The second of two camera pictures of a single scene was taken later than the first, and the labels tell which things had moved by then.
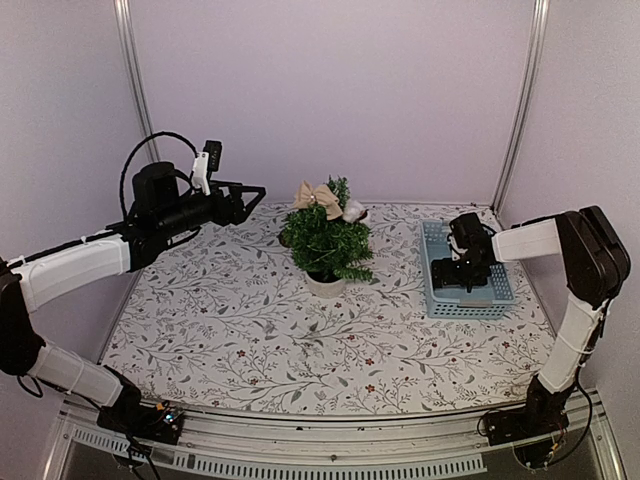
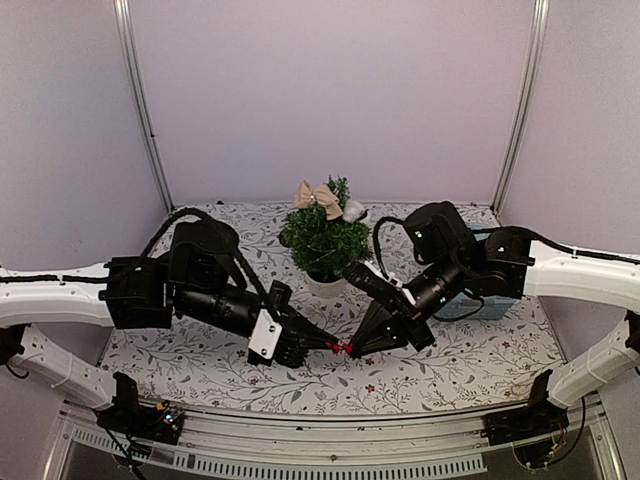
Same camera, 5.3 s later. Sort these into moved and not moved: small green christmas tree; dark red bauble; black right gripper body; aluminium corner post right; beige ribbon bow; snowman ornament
Moved: black right gripper body
Not moved: snowman ornament; dark red bauble; small green christmas tree; beige ribbon bow; aluminium corner post right
